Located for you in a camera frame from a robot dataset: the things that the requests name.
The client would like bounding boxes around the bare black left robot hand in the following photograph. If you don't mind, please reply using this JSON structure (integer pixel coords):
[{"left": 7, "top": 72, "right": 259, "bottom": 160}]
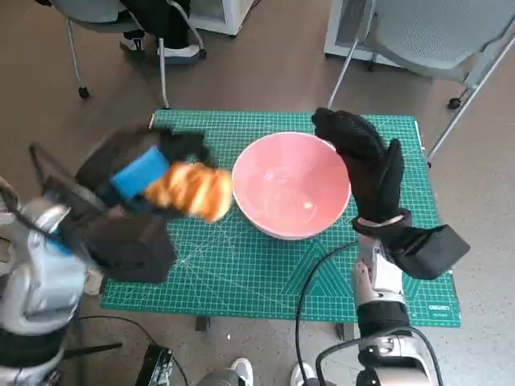
[{"left": 74, "top": 126, "right": 219, "bottom": 214}]

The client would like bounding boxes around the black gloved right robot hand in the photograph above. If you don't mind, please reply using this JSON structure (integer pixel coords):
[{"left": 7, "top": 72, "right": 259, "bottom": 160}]
[{"left": 311, "top": 107, "right": 406, "bottom": 224}]

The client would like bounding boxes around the long striped toy bread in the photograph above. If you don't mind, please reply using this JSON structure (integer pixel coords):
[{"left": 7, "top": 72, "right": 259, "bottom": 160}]
[{"left": 143, "top": 160, "right": 234, "bottom": 223}]

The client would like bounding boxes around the pink bowl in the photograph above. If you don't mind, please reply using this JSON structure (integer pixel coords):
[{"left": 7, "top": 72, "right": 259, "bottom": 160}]
[{"left": 231, "top": 131, "right": 352, "bottom": 241}]

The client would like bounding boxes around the person in beige trousers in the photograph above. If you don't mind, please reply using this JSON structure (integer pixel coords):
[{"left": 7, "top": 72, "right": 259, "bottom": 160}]
[{"left": 82, "top": 268, "right": 105, "bottom": 297}]

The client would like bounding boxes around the white cabinet with mesh panel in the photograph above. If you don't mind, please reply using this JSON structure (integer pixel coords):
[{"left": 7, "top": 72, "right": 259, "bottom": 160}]
[{"left": 323, "top": 0, "right": 377, "bottom": 61}]

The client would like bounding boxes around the green cutting mat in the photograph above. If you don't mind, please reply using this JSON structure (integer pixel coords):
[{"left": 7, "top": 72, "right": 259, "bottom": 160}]
[{"left": 99, "top": 110, "right": 462, "bottom": 329}]

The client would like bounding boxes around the grey mesh chair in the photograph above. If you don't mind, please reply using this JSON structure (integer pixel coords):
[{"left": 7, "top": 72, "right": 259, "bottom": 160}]
[{"left": 328, "top": 0, "right": 515, "bottom": 168}]

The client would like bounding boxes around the seated person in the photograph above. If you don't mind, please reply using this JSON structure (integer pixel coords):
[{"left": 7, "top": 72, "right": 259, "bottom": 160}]
[{"left": 118, "top": 0, "right": 202, "bottom": 61}]

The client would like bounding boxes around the grey chair with seated person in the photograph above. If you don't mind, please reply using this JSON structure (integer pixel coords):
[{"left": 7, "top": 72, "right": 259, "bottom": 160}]
[{"left": 51, "top": 0, "right": 208, "bottom": 109}]

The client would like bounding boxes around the black stand leg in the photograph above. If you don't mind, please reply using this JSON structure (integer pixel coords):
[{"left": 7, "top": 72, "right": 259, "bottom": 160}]
[{"left": 64, "top": 342, "right": 123, "bottom": 360}]

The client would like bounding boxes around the small white cabinet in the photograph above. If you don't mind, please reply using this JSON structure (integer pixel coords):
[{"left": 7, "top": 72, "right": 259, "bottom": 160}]
[{"left": 188, "top": 0, "right": 246, "bottom": 37}]

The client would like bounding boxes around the black floor device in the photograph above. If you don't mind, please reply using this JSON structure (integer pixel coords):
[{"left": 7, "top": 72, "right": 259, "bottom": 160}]
[{"left": 134, "top": 343, "right": 174, "bottom": 386}]

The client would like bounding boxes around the white robot right foot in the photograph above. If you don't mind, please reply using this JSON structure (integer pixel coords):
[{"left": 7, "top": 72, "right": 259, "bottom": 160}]
[{"left": 290, "top": 361, "right": 315, "bottom": 386}]

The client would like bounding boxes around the white robot foot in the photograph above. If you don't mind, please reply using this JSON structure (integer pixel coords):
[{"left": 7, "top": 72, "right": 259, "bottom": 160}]
[
  {"left": 290, "top": 361, "right": 315, "bottom": 386},
  {"left": 229, "top": 356, "right": 254, "bottom": 386}
]

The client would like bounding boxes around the grey robot left leg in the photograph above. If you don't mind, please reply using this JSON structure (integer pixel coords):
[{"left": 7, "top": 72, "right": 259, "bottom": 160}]
[{"left": 196, "top": 368, "right": 242, "bottom": 386}]

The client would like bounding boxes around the white robot left foot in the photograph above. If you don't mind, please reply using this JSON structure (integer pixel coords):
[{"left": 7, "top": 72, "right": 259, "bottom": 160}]
[{"left": 229, "top": 356, "right": 254, "bottom": 386}]

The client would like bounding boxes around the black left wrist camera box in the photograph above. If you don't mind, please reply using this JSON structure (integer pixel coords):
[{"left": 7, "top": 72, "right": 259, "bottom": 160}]
[{"left": 72, "top": 207, "right": 178, "bottom": 285}]

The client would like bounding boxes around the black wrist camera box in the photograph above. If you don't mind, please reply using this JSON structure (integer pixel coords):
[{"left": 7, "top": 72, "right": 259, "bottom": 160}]
[
  {"left": 72, "top": 207, "right": 178, "bottom": 285},
  {"left": 388, "top": 224, "right": 471, "bottom": 279}
]

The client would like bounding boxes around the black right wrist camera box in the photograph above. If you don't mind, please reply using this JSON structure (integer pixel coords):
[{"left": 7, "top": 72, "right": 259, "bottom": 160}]
[{"left": 388, "top": 224, "right": 471, "bottom": 279}]

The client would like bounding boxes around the thin black floor cable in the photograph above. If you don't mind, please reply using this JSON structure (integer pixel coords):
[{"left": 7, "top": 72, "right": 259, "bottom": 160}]
[{"left": 78, "top": 315, "right": 156, "bottom": 349}]

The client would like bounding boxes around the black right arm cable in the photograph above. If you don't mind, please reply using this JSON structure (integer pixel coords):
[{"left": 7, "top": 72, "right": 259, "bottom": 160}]
[{"left": 295, "top": 240, "right": 362, "bottom": 386}]

